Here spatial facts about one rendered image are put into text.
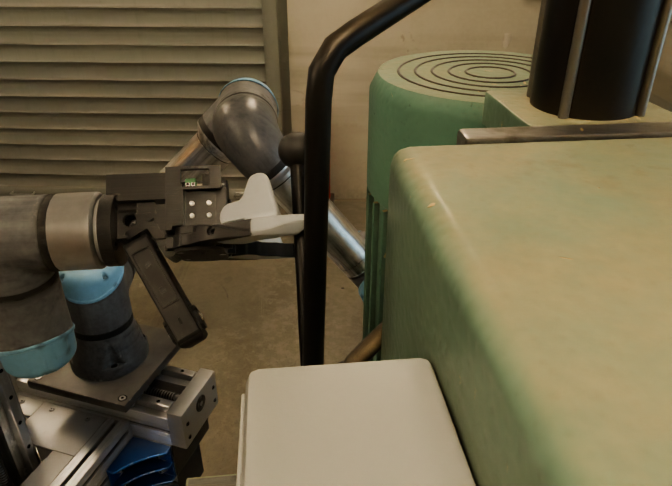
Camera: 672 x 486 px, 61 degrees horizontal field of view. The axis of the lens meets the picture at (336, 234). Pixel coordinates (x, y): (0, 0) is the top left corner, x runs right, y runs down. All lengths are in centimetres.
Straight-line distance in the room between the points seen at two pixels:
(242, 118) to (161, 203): 44
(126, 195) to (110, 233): 4
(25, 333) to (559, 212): 54
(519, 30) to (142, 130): 228
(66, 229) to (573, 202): 46
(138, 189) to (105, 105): 322
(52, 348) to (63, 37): 322
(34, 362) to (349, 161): 310
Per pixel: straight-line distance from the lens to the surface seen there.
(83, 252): 58
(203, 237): 52
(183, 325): 55
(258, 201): 52
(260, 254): 61
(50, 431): 131
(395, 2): 23
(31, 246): 59
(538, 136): 27
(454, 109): 37
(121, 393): 120
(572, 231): 19
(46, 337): 66
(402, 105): 39
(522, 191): 21
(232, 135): 100
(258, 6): 341
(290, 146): 53
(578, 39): 29
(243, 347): 253
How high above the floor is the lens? 160
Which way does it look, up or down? 29 degrees down
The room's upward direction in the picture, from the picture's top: straight up
